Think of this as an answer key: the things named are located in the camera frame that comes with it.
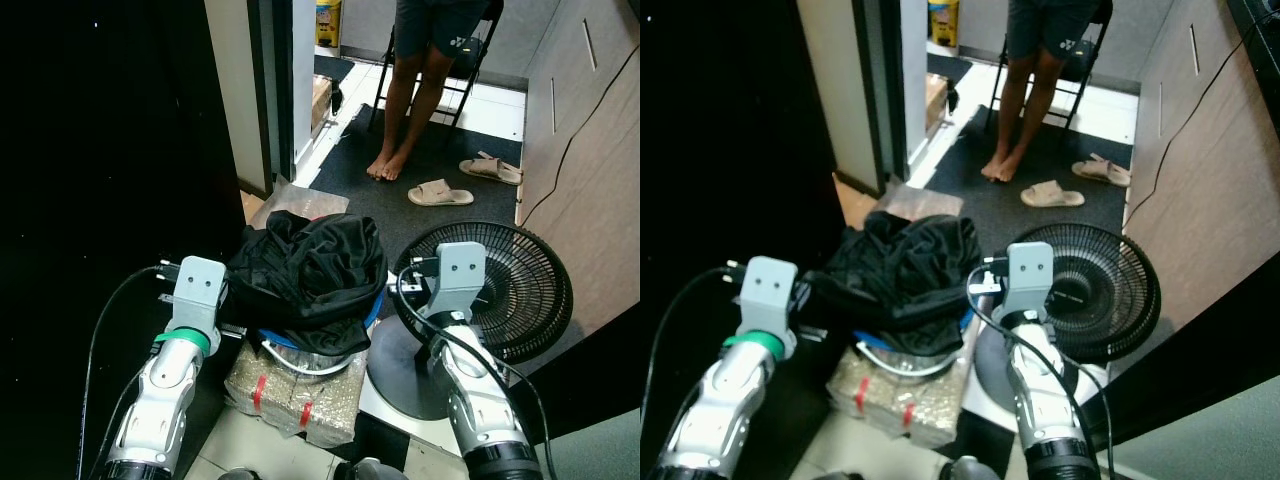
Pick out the black garment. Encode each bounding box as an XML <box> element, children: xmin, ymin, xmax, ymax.
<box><xmin>226</xmin><ymin>210</ymin><xmax>389</xmax><ymax>358</ymax></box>
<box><xmin>810</xmin><ymin>210</ymin><xmax>986</xmax><ymax>358</ymax></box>

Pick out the tall black panel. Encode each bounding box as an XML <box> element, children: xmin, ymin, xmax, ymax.
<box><xmin>0</xmin><ymin>0</ymin><xmax>246</xmax><ymax>480</ymax></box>
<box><xmin>640</xmin><ymin>0</ymin><xmax>846</xmax><ymax>480</ymax></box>

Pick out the beige slide slipper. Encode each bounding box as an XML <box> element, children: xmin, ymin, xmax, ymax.
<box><xmin>1072</xmin><ymin>153</ymin><xmax>1134</xmax><ymax>188</ymax></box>
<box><xmin>1020</xmin><ymin>180</ymin><xmax>1087</xmax><ymax>209</ymax></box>
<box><xmin>459</xmin><ymin>152</ymin><xmax>524</xmax><ymax>187</ymax></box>
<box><xmin>408</xmin><ymin>178</ymin><xmax>475</xmax><ymax>208</ymax></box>

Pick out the black folding chair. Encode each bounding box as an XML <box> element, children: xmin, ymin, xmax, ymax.
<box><xmin>985</xmin><ymin>0</ymin><xmax>1114</xmax><ymax>129</ymax></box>
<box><xmin>370</xmin><ymin>0</ymin><xmax>504</xmax><ymax>129</ymax></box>

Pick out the dark grey floor mat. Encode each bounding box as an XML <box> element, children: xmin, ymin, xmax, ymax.
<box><xmin>925</xmin><ymin>105</ymin><xmax>1136</xmax><ymax>263</ymax></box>
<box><xmin>308</xmin><ymin>105</ymin><xmax>526</xmax><ymax>263</ymax></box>

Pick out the black framed frosted door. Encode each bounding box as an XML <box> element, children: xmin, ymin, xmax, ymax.
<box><xmin>797</xmin><ymin>0</ymin><xmax>913</xmax><ymax>199</ymax></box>
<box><xmin>205</xmin><ymin>0</ymin><xmax>299</xmax><ymax>199</ymax></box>

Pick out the blue laundry basket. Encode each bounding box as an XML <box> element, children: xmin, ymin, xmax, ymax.
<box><xmin>255</xmin><ymin>290</ymin><xmax>388</xmax><ymax>379</ymax></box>
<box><xmin>855</xmin><ymin>300</ymin><xmax>979</xmax><ymax>379</ymax></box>

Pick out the plastic wrapped package red tape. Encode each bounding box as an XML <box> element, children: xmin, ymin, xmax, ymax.
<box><xmin>828</xmin><ymin>345</ymin><xmax>968</xmax><ymax>448</ymax></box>
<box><xmin>222</xmin><ymin>340</ymin><xmax>368</xmax><ymax>448</ymax></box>

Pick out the brown cardboard box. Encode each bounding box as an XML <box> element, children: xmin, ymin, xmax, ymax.
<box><xmin>311</xmin><ymin>75</ymin><xmax>335</xmax><ymax>133</ymax></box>
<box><xmin>925</xmin><ymin>75</ymin><xmax>949</xmax><ymax>131</ymax></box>

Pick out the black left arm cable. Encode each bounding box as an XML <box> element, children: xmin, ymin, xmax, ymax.
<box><xmin>648</xmin><ymin>262</ymin><xmax>749</xmax><ymax>471</ymax></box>
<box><xmin>76</xmin><ymin>262</ymin><xmax>181</xmax><ymax>480</ymax></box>

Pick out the thin black power cable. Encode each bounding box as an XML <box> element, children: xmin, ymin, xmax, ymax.
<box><xmin>518</xmin><ymin>45</ymin><xmax>641</xmax><ymax>229</ymax></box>
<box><xmin>1125</xmin><ymin>18</ymin><xmax>1269</xmax><ymax>229</ymax></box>

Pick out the black pedestal fan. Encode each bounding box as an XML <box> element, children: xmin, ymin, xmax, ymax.
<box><xmin>975</xmin><ymin>222</ymin><xmax>1163</xmax><ymax>423</ymax></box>
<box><xmin>365</xmin><ymin>222</ymin><xmax>574</xmax><ymax>423</ymax></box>

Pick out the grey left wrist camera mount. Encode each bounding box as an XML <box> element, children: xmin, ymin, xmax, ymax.
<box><xmin>160</xmin><ymin>256</ymin><xmax>229</xmax><ymax>348</ymax></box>
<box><xmin>738</xmin><ymin>256</ymin><xmax>801</xmax><ymax>348</ymax></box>

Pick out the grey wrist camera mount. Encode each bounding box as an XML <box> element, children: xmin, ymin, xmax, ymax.
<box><xmin>430</xmin><ymin>242</ymin><xmax>489</xmax><ymax>323</ymax></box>
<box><xmin>160</xmin><ymin>256</ymin><xmax>229</xmax><ymax>348</ymax></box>
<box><xmin>738</xmin><ymin>256</ymin><xmax>801</xmax><ymax>348</ymax></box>
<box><xmin>1003</xmin><ymin>241</ymin><xmax>1057</xmax><ymax>321</ymax></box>

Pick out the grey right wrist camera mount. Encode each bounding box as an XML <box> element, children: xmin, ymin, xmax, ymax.
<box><xmin>430</xmin><ymin>242</ymin><xmax>489</xmax><ymax>323</ymax></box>
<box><xmin>1003</xmin><ymin>241</ymin><xmax>1057</xmax><ymax>321</ymax></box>

